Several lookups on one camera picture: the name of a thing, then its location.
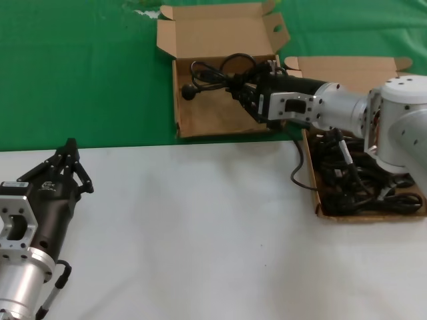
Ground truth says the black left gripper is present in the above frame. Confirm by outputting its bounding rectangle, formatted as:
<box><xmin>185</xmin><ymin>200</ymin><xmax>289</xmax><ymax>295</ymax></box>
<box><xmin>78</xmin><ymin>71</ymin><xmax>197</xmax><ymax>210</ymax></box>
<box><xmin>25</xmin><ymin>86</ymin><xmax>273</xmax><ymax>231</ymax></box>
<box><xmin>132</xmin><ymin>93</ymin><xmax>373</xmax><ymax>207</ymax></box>
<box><xmin>16</xmin><ymin>138</ymin><xmax>95</xmax><ymax>261</ymax></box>

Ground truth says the green table cloth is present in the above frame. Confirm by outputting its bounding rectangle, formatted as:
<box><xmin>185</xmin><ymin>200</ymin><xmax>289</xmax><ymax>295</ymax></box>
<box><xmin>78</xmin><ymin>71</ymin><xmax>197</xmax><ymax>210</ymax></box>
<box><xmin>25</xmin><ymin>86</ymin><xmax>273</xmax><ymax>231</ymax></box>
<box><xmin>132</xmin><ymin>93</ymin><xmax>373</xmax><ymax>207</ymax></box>
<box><xmin>0</xmin><ymin>0</ymin><xmax>427</xmax><ymax>153</ymax></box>

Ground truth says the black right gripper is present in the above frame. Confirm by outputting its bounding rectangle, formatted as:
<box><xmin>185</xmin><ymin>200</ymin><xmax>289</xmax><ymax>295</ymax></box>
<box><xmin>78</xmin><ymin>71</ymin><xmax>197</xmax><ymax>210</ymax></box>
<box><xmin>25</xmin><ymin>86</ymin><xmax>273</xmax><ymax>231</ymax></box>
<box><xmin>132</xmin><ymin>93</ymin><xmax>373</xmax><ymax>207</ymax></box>
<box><xmin>230</xmin><ymin>73</ymin><xmax>328</xmax><ymax>125</ymax></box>

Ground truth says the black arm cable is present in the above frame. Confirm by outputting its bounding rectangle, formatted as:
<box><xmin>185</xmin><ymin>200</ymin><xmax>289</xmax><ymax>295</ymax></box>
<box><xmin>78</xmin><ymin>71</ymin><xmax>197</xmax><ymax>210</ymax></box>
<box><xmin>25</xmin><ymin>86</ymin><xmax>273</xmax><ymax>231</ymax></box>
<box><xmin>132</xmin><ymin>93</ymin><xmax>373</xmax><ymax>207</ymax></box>
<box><xmin>330</xmin><ymin>128</ymin><xmax>353</xmax><ymax>167</ymax></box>
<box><xmin>35</xmin><ymin>259</ymin><xmax>73</xmax><ymax>320</ymax></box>

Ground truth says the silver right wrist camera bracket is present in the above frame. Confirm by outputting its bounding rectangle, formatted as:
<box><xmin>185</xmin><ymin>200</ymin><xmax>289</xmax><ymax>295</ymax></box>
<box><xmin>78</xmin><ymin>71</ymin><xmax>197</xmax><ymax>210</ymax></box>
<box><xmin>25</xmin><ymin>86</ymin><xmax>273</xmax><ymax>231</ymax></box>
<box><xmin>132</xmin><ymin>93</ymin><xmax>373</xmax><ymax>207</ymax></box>
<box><xmin>268</xmin><ymin>91</ymin><xmax>323</xmax><ymax>129</ymax></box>

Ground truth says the cardboard box with intact rim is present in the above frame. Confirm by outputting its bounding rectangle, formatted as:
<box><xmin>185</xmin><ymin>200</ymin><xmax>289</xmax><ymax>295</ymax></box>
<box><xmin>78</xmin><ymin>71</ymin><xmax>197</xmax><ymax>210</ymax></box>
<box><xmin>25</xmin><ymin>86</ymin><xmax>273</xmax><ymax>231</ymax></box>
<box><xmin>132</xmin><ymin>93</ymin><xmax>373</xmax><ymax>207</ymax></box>
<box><xmin>283</xmin><ymin>55</ymin><xmax>427</xmax><ymax>219</ymax></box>

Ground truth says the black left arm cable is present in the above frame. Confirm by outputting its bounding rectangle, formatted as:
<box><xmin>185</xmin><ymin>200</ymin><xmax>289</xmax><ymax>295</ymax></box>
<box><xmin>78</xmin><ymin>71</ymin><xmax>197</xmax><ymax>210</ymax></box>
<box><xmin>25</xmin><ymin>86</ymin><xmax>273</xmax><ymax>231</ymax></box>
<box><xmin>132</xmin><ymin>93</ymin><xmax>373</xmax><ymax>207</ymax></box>
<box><xmin>35</xmin><ymin>259</ymin><xmax>73</xmax><ymax>320</ymax></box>

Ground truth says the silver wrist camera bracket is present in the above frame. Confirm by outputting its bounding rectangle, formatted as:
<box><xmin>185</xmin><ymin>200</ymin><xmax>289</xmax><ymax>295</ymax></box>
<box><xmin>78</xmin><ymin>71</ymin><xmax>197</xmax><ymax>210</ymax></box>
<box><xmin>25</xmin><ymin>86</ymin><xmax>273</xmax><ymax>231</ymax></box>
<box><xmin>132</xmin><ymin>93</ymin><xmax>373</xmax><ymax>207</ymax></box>
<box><xmin>268</xmin><ymin>91</ymin><xmax>323</xmax><ymax>129</ymax></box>
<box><xmin>0</xmin><ymin>181</ymin><xmax>39</xmax><ymax>251</ymax></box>

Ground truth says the black power cable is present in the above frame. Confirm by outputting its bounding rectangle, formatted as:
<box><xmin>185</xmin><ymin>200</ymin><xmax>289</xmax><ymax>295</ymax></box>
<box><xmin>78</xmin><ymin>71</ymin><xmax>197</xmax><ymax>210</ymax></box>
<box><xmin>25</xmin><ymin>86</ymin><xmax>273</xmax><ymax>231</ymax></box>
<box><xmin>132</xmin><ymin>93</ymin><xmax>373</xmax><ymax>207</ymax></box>
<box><xmin>285</xmin><ymin>128</ymin><xmax>320</xmax><ymax>193</ymax></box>
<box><xmin>320</xmin><ymin>191</ymin><xmax>423</xmax><ymax>216</ymax></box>
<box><xmin>356</xmin><ymin>159</ymin><xmax>418</xmax><ymax>201</ymax></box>
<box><xmin>181</xmin><ymin>53</ymin><xmax>268</xmax><ymax>101</ymax></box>
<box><xmin>315</xmin><ymin>133</ymin><xmax>360</xmax><ymax>187</ymax></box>

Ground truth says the cardboard box with torn rim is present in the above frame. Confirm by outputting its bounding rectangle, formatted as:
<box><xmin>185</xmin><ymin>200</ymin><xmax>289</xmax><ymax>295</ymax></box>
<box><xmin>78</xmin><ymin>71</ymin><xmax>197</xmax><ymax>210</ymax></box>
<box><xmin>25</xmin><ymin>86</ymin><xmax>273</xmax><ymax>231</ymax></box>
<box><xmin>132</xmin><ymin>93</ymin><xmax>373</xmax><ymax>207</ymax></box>
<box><xmin>155</xmin><ymin>0</ymin><xmax>291</xmax><ymax>139</ymax></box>

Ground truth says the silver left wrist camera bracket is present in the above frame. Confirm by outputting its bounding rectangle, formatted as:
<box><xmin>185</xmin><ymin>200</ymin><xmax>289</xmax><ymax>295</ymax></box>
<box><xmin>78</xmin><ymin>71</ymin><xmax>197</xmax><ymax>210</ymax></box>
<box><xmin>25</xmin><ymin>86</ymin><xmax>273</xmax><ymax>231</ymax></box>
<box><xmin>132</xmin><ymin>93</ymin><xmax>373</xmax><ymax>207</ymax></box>
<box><xmin>0</xmin><ymin>181</ymin><xmax>39</xmax><ymax>251</ymax></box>

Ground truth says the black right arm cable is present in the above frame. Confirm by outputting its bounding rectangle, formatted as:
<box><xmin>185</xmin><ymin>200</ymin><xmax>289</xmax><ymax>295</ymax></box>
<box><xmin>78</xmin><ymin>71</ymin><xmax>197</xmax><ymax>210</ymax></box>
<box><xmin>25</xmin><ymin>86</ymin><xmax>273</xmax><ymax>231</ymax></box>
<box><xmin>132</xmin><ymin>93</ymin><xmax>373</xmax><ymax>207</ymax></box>
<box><xmin>330</xmin><ymin>128</ymin><xmax>353</xmax><ymax>167</ymax></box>

